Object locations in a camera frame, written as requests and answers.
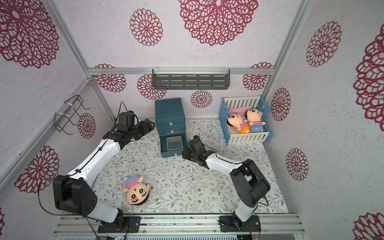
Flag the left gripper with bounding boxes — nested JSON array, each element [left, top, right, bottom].
[[128, 118, 155, 141]]

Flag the teal drawer cabinet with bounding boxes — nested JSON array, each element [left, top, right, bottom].
[[155, 98, 187, 158]]

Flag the grey brooch box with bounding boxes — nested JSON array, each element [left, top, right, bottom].
[[166, 136, 184, 151]]

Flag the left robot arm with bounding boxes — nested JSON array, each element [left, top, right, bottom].
[[53, 111, 156, 227]]

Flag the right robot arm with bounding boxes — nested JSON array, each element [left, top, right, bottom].
[[182, 136, 271, 228]]

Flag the plush doll orange pants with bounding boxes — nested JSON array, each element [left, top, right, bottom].
[[227, 113, 251, 134]]

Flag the blue white toy crib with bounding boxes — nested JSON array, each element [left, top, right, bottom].
[[219, 96, 272, 145]]

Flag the large plush doll head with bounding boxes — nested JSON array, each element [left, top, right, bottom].
[[122, 175, 150, 206]]

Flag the plush doll blue pants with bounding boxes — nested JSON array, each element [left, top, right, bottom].
[[245, 109, 266, 133]]

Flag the grey wall shelf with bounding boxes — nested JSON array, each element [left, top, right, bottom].
[[152, 69, 230, 90]]

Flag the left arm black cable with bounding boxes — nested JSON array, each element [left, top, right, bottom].
[[37, 176, 100, 240]]

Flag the black wire rack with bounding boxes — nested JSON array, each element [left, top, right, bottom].
[[53, 95, 90, 135]]

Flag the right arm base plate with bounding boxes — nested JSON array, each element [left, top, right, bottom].
[[219, 214, 261, 233]]

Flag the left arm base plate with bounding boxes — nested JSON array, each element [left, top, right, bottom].
[[97, 215, 142, 234]]

